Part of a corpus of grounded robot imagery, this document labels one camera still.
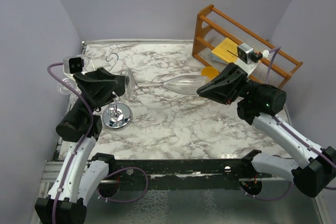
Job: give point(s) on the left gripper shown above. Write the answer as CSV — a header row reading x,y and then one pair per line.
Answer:
x,y
99,92

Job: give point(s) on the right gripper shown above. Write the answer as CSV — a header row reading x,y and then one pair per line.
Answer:
x,y
227,86

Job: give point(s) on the yellow plastic wine glass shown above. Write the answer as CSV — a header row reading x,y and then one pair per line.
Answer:
x,y
210,72

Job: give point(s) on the clear wine glass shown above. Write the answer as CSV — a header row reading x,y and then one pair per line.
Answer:
x,y
62,89
85,60
185,84

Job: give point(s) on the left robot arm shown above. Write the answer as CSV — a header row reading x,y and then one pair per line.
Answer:
x,y
67,200

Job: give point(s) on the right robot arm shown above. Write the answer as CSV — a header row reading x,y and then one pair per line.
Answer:
x,y
311,167

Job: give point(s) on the chrome wine glass rack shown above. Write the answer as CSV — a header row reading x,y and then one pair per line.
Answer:
x,y
117,116

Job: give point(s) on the wooden shelf rack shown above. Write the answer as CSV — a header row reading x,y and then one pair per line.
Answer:
x,y
220,40

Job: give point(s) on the blue patterned small item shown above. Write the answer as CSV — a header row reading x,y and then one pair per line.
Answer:
x,y
215,58

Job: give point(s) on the yellow book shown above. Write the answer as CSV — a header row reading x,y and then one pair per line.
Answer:
x,y
227,51

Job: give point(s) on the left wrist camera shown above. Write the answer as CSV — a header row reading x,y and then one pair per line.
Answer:
x,y
72,65

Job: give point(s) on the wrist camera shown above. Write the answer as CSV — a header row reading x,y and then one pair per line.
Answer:
x,y
72,65
249,59

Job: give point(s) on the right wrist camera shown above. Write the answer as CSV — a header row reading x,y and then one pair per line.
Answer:
x,y
249,59

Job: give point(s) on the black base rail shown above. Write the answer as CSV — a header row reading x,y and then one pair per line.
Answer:
x,y
176,174

